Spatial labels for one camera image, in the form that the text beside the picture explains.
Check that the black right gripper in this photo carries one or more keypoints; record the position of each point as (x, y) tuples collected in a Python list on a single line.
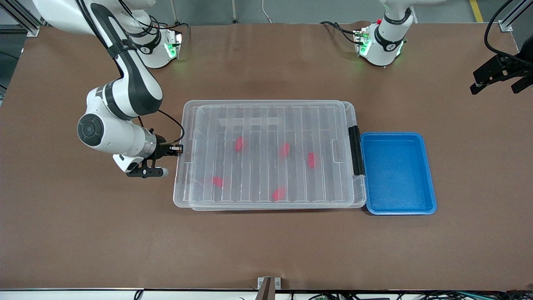
[(160, 149)]

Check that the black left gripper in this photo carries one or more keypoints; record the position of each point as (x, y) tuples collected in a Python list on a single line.
[(502, 66)]

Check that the clear ribbed box lid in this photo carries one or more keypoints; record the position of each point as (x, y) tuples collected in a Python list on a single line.
[(266, 171)]

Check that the red toy block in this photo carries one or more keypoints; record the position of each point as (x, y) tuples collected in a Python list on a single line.
[(217, 181), (279, 194), (285, 150), (311, 160), (239, 144)]

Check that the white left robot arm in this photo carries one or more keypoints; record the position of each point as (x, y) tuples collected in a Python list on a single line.
[(385, 41)]

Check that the black box latch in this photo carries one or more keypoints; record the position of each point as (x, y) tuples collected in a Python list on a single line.
[(356, 150)]

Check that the clear plastic storage box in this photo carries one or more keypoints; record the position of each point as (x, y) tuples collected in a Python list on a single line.
[(360, 196)]

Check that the brown table cover mat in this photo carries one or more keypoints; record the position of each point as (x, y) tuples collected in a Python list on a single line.
[(83, 241)]

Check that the blue plastic tray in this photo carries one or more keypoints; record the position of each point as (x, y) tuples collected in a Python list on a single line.
[(395, 175)]

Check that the aluminium frame profile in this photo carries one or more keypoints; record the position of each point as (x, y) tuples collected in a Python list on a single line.
[(18, 18), (514, 16)]

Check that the metal table edge bracket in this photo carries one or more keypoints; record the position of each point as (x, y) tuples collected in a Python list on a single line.
[(268, 285)]

